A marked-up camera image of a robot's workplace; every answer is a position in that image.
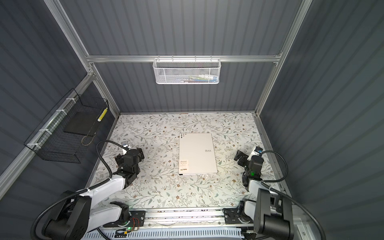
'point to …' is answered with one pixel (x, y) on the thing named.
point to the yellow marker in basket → (102, 114)
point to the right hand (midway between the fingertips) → (247, 154)
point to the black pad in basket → (83, 123)
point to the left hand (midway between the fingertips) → (128, 152)
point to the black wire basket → (63, 135)
